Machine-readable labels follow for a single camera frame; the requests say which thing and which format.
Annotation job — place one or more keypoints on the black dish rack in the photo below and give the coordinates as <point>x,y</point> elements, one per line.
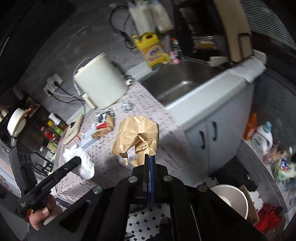
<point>198,30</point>

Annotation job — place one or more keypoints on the clear plastic wrapper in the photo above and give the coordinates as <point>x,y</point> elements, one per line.
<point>89,138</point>

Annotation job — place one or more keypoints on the large wooden cutting board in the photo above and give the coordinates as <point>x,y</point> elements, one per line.
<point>233,27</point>

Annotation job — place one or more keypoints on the white pan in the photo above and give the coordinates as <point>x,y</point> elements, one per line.
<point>16,120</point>

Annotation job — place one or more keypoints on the brown cardboard piece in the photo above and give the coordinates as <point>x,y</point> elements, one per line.
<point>252,208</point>

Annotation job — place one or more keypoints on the red plastic bag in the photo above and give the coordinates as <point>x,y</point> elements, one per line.
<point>269,217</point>

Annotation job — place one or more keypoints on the orange bottle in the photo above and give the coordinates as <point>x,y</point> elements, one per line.
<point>251,126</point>

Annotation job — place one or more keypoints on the white sink cabinet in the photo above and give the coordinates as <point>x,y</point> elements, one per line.
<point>231,97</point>

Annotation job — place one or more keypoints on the brown paper bag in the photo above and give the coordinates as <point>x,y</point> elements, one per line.
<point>136,136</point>

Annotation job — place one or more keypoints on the stainless steel sink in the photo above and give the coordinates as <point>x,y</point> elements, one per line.
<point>180,81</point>

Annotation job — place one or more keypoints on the white plastic bag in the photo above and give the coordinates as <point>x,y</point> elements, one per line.
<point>84,164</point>

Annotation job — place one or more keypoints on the crumpled foil wrapper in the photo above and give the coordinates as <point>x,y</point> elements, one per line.
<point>105,115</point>

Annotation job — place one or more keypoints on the cluster of condiment bottles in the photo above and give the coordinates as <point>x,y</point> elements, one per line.
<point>53,132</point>

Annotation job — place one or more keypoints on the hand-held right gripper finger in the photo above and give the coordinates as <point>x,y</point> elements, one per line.
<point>146,177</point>
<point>152,178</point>

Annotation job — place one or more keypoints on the white wall power outlet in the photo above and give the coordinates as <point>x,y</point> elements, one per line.
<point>53,83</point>

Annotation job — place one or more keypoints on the small pink bottle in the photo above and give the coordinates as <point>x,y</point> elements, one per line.
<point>174,54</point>

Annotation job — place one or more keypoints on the white laundry detergent bottle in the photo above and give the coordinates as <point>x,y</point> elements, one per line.
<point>262,139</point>

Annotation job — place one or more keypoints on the black gas stove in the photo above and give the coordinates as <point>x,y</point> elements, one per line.
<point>41,164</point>

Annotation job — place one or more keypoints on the yellow sponge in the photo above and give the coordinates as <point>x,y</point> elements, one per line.
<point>151,49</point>

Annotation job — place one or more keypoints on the small wooden cutting board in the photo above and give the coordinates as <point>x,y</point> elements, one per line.
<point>74,129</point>

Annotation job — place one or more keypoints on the person's left hand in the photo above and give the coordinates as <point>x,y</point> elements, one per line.
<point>40,214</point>

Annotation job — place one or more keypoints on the pink snack packet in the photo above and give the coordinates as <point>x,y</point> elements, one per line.
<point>271,156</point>

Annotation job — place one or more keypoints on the crumpled foil ball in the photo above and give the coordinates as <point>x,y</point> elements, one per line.
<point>126,106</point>

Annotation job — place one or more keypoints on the small crumpled brown paper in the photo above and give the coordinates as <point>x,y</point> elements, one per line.
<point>104,129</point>

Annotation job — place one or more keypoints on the green detergent refill pouch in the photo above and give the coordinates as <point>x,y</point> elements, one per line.
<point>285,169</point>

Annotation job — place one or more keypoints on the white rice cooker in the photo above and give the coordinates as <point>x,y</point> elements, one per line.
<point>101,81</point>

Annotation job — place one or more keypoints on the patterned white counter cloth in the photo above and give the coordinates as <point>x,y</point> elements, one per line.
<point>111,166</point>

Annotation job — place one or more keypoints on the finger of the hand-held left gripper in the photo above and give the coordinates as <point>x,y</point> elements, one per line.
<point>69,166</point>

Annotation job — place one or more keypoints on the white round trash bin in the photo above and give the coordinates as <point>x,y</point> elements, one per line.
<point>231,201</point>

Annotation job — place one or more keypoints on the ribbed glass sliding door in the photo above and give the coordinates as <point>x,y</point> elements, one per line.
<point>275,92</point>

